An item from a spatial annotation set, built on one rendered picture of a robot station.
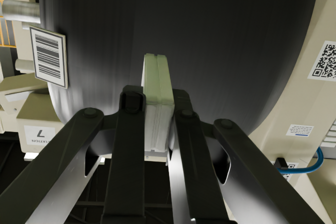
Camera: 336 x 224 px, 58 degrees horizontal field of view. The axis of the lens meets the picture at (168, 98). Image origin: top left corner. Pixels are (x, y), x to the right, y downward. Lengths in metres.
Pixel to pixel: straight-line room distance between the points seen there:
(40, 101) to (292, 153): 0.76
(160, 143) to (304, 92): 0.49
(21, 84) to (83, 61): 0.83
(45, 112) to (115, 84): 0.71
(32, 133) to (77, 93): 0.70
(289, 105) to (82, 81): 0.42
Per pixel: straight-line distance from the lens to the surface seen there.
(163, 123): 0.15
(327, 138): 0.74
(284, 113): 0.64
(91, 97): 0.33
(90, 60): 0.30
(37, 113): 1.01
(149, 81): 0.17
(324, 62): 0.60
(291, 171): 0.72
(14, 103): 1.15
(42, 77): 0.35
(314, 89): 0.63
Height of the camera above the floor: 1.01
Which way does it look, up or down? 35 degrees up
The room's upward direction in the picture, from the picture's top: 170 degrees counter-clockwise
